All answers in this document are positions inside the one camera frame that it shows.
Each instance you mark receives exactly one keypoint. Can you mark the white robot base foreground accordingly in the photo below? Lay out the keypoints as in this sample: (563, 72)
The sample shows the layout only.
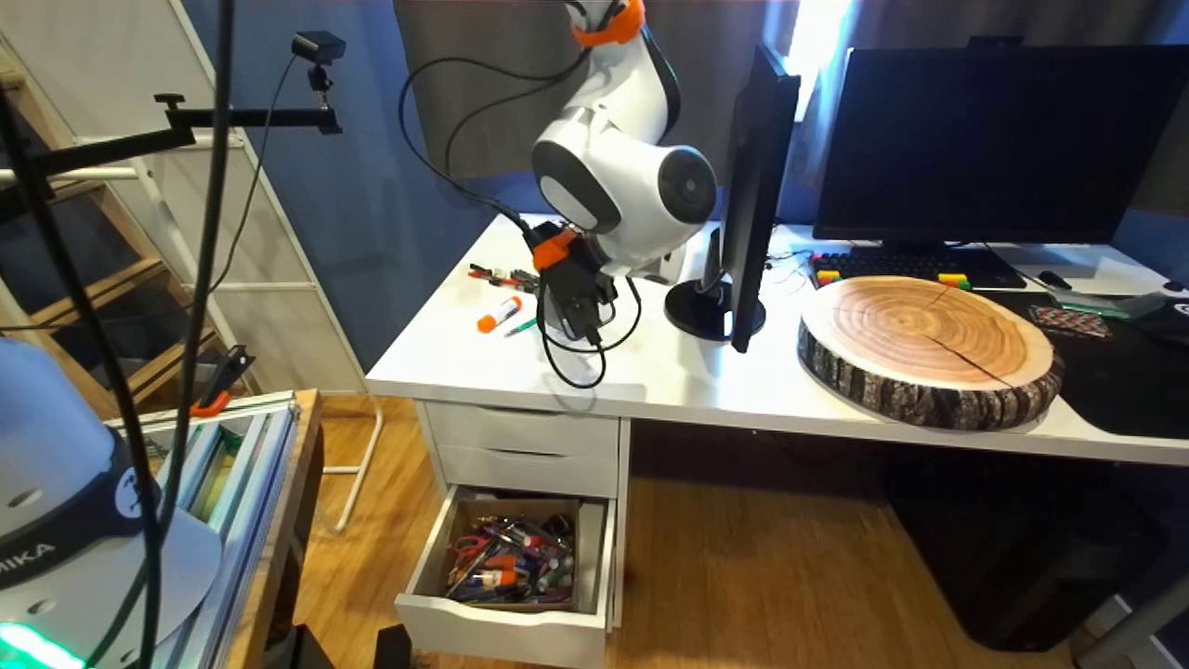
(70, 506)

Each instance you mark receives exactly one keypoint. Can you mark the wood slice cushion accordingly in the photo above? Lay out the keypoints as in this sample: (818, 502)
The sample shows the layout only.
(928, 355)

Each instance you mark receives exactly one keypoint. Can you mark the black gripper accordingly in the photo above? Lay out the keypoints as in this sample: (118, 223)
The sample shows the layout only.
(579, 288)

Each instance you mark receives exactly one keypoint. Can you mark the camera on black boom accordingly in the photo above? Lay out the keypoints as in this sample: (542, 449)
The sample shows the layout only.
(319, 45)

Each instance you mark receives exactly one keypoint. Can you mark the orange capped glue stick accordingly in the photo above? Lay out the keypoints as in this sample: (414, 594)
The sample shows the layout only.
(504, 314)

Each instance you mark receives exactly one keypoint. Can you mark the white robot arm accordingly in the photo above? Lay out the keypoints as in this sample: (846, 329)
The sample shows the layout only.
(602, 165)

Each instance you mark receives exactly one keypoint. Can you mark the wooden shelf ladder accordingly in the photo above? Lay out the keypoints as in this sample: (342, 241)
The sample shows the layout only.
(128, 279)

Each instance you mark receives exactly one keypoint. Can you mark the black mouse pad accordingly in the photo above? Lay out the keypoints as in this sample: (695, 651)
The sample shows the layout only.
(1124, 358)

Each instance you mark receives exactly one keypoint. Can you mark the open white drawer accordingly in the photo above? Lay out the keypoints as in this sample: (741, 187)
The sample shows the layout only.
(513, 576)

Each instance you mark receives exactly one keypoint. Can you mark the closed white drawer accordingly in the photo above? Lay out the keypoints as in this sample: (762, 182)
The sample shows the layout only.
(525, 451)

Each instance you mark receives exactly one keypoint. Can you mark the black keyboard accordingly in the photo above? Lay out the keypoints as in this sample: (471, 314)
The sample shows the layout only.
(976, 264)

